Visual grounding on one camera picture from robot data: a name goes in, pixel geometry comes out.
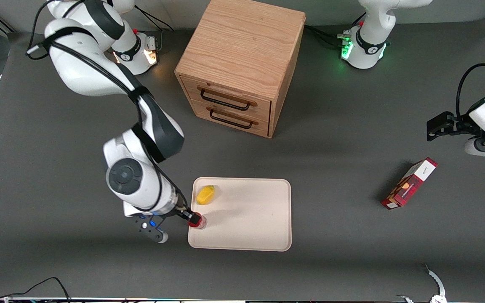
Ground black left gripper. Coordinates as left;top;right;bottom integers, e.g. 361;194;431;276
426;111;481;142

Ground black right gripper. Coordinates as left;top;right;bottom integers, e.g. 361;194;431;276
171;204;203;228

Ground red coke bottle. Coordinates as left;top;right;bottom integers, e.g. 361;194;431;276
189;213;207;230

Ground beige plastic tray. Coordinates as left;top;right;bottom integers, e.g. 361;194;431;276
187;177;292;252

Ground yellow lemon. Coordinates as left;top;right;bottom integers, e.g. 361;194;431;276
196;185;216;206

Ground red and white snack box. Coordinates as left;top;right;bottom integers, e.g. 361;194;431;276
381;157;439;210

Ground white metal clamp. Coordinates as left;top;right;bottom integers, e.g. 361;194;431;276
397;263;448;303

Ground wooden drawer cabinet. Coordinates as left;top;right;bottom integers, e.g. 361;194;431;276
174;0;306;139

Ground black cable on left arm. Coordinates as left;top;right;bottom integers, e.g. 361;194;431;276
456;17;485;119

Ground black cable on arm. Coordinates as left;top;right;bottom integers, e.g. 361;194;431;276
26;0;188;213
456;17;485;119

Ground wooden drawer with black handle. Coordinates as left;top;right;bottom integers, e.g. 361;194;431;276
189;100;270;138
181;76;272;123

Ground black cables at left base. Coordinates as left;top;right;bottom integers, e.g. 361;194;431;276
305;13;366;49

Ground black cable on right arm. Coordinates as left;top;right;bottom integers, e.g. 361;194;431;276
26;0;188;213

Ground black cable at table edge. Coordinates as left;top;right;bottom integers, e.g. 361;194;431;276
0;276;72;303

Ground black cable at right base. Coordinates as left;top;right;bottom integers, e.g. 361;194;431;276
134;6;176;49

